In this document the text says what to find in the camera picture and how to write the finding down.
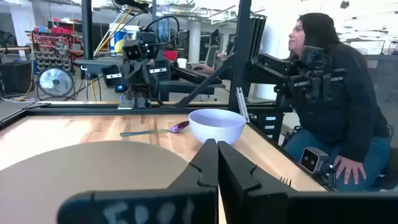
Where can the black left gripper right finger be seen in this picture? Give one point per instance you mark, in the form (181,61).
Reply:
(242,186)

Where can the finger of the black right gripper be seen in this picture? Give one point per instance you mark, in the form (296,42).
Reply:
(132,75)
(143,74)

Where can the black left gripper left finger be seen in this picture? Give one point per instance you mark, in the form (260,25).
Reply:
(199,174)

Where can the dark metal fork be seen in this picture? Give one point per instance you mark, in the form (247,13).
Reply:
(285,181)

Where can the iridescent purple spoon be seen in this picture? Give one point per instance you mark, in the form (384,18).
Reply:
(178,126)

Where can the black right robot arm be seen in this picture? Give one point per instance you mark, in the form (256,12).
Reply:
(138,96)

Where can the white paper cup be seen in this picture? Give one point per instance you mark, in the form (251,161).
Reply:
(182,63)

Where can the black keyboard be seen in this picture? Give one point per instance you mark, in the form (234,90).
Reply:
(192,74)

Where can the blue yellow white barrel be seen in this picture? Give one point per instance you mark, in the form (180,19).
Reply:
(119,40)

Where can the person's hand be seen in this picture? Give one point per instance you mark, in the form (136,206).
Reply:
(205,69)
(349,169)

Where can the pale lavender bowl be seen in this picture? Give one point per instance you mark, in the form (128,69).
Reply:
(217,127)

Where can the black labelled drawer unit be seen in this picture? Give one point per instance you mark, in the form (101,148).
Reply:
(267,124)

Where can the round floor fan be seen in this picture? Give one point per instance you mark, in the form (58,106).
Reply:
(56,82)

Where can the red parts bin rack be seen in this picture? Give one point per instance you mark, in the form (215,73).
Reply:
(51,49)

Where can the round beige placemat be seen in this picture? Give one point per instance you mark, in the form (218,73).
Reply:
(77,174)

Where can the person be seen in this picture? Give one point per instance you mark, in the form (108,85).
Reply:
(342,118)

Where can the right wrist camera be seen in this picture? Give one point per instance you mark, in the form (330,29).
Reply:
(133,51)

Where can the small grey depth camera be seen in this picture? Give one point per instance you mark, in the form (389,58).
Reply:
(311,159)

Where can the silver metal bracket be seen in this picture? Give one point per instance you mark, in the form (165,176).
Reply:
(242,104)

